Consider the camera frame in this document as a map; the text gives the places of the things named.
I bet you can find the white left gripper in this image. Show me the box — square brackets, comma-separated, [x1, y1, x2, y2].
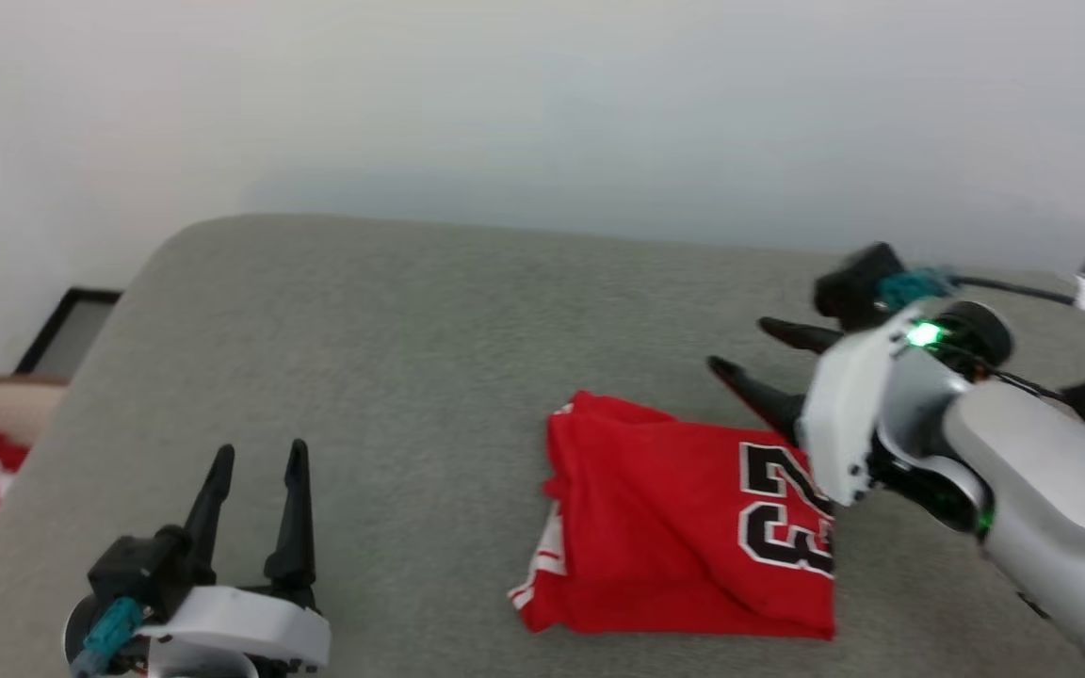
[133, 439, 332, 678]

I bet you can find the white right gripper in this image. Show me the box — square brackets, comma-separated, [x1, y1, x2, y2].
[706, 307, 941, 509]

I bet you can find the red and white basketball jersey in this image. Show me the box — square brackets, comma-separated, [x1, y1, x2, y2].
[508, 390, 836, 642]

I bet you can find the teal right cable connector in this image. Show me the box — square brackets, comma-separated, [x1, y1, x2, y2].
[876, 267, 960, 313]

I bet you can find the teal cable connector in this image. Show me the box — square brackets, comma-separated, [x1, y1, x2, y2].
[876, 267, 960, 313]
[70, 595, 146, 678]

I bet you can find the teal left cable connector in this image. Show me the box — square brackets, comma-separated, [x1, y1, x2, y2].
[70, 595, 146, 678]

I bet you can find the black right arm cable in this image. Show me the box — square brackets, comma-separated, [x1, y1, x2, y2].
[949, 273, 1085, 444]

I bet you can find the black picture frame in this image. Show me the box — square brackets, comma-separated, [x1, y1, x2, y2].
[13, 287, 123, 379]

